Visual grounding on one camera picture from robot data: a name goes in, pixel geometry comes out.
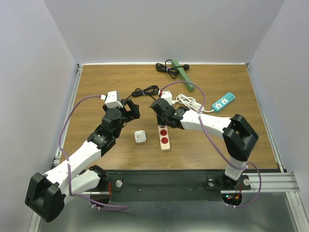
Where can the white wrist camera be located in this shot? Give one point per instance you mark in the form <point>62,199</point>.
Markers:
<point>112,99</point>
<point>165,96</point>

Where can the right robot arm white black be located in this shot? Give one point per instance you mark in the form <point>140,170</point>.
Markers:
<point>239,136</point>

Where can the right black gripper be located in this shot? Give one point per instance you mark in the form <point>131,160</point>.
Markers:
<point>160,120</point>

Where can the green power strip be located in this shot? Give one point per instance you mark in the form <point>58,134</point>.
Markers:
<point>181,72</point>

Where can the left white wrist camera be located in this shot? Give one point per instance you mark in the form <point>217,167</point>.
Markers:
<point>112,99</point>

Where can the white square plug adapter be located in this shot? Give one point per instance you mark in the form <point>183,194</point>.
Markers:
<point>140,136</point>

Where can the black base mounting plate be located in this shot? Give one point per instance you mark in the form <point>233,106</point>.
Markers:
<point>171,185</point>

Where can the beige power strip red sockets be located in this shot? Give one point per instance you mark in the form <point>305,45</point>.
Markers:
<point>164,138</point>

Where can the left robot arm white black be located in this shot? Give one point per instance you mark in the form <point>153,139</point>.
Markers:
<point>48,193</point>

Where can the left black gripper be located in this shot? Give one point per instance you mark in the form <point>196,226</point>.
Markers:
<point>134,108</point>

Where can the teal power strip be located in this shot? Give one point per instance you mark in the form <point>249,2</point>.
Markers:
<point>223,102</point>

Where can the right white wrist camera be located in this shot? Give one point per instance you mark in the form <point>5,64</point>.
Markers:
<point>165,96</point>

